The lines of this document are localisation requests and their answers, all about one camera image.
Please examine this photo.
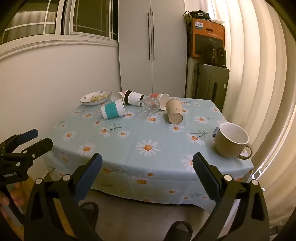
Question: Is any cream curtain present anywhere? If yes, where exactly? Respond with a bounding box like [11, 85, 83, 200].
[207, 0, 296, 232]

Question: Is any black device with cable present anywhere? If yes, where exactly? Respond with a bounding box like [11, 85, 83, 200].
[184, 10, 211, 21]

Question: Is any dark green suitcase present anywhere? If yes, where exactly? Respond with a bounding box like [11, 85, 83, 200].
[185, 57, 230, 110]

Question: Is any blue daisy print tablecloth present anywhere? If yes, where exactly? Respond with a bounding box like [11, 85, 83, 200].
[43, 97, 254, 211]

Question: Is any person's left hand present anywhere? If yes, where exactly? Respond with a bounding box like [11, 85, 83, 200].
[0, 182, 25, 220]

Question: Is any white paper cup pink rim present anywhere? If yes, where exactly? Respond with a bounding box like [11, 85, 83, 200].
[111, 91, 127, 105]

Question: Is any white enamel bowl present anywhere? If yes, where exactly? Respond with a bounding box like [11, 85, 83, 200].
[80, 90, 113, 106]

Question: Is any red and white paper cup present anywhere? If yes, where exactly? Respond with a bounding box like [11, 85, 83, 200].
[148, 93, 171, 111]

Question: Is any white framed window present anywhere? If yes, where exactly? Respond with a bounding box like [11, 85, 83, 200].
[0, 0, 120, 46]

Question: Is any beige paper cup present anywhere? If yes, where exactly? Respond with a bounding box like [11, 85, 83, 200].
[165, 99, 184, 124]

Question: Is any pile of pale round snacks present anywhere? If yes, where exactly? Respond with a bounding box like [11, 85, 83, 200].
[90, 92, 110, 102]

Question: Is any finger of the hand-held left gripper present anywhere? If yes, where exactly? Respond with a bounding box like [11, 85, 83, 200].
[0, 137, 54, 168]
[0, 129, 39, 151]

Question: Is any black slipper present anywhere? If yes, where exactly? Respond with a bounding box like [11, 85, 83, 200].
[164, 221, 193, 241]
[80, 201, 99, 234]

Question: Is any black and white paper cup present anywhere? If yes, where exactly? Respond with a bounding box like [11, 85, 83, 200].
[124, 90, 149, 107]

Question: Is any beige ceramic mug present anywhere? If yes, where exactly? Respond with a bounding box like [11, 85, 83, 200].
[215, 122, 254, 160]

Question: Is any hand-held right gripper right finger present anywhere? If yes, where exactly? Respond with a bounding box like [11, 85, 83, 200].
[192, 152, 271, 241]

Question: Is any teal and white paper cup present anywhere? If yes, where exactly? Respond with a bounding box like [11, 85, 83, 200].
[101, 98, 126, 119]

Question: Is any clear drinking glass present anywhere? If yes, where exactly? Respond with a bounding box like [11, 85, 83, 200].
[134, 97, 161, 119]

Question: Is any black bag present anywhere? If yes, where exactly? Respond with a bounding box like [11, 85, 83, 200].
[202, 46, 227, 67]

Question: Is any orange cardboard box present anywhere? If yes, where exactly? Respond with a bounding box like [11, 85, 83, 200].
[189, 18, 226, 59]

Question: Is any white wardrobe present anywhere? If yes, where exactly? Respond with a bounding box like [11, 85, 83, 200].
[118, 0, 189, 95]

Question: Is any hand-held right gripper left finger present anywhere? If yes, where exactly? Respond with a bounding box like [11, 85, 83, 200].
[24, 152, 103, 241]

